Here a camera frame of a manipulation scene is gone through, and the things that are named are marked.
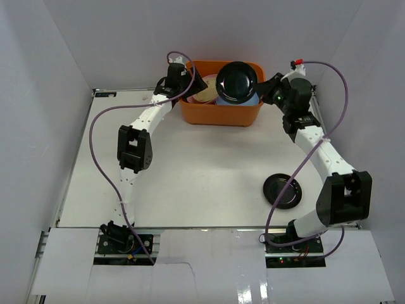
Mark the small beige patterned plate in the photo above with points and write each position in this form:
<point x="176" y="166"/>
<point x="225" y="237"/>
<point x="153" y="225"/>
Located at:
<point x="209" y="94"/>

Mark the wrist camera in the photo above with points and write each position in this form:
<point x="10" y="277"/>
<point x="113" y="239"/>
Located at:
<point x="178" y="60"/>
<point x="297" y="70"/>

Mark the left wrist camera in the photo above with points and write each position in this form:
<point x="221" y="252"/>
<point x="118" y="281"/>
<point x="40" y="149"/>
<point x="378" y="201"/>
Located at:
<point x="178" y="60"/>

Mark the blue plastic plate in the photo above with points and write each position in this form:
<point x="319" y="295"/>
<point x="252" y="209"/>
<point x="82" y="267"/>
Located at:
<point x="253" y="101"/>

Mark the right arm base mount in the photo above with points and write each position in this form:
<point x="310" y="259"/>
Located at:
<point x="304" y="255"/>

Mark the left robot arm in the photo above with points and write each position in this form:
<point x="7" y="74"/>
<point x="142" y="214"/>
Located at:
<point x="135" y="152"/>

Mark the pink plastic plate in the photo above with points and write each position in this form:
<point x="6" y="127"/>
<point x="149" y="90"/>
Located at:
<point x="190" y="99"/>

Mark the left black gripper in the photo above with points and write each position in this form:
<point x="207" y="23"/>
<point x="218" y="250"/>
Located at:
<point x="191" y="80"/>

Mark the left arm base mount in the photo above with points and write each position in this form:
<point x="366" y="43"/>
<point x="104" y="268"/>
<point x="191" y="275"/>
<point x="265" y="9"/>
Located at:
<point x="111" y="253"/>

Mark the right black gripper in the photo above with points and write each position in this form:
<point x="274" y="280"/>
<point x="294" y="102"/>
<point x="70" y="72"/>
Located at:
<point x="276" y="81"/>

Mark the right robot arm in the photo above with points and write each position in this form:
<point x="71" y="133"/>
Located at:
<point x="346" y="193"/>

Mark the orange plastic bin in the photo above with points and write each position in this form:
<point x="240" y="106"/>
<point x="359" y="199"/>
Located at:
<point x="222" y="115"/>

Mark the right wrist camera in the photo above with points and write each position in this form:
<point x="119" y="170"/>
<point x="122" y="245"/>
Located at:
<point x="297" y="70"/>

